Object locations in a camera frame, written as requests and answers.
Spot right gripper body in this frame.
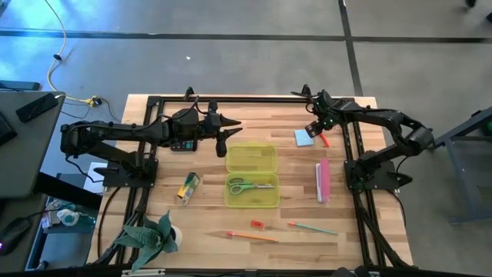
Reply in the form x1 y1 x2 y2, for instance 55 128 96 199
307 90 341 130

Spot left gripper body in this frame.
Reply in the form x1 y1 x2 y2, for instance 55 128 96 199
199 100 228 158

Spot blue sticky note pad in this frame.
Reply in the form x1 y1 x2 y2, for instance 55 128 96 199
294 128 315 148

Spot yellow-green translucent pencil case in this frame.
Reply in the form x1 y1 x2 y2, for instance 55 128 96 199
224 143 281 209

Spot green handled scissors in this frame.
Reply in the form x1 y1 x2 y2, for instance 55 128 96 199
227 177 276 195

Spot green yellow crayon box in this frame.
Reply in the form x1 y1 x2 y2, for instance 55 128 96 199
176 172 201 205

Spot green pencil orange eraser cap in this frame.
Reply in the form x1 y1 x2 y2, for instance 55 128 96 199
287 221 339 235

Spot orange pencil pink eraser cap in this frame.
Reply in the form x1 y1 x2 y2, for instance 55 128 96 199
226 230 279 243

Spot black desk calculator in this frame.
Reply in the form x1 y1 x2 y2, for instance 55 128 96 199
171 139 198 152

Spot pink eraser block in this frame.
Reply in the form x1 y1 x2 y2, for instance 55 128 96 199
315 157 331 204

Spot potted green plant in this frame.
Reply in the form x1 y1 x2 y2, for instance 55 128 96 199
113 210 184 273

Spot white paper sheet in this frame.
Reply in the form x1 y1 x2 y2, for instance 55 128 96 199
83 161 109 194

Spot grey metal cart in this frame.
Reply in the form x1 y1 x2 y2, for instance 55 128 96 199
424 106 492 226

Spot bag with teal roll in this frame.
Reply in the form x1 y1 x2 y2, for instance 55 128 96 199
41 199 97 235

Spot black phone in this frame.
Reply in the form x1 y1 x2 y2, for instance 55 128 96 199
15 92 59 123

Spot grey desk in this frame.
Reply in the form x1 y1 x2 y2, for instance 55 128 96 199
0 91 66 199

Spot flat black device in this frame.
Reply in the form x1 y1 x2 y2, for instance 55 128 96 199
0 79 42 92

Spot black keyboard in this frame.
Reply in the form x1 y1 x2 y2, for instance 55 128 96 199
0 111 18 147

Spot black computer mouse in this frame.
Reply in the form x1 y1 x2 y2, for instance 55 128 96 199
0 217 32 255

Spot black table frame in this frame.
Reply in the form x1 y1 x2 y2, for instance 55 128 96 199
91 84 414 270

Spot silver bracket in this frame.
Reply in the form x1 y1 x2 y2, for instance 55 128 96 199
121 269 166 277

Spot beige floor cable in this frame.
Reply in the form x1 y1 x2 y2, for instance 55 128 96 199
44 0 95 105

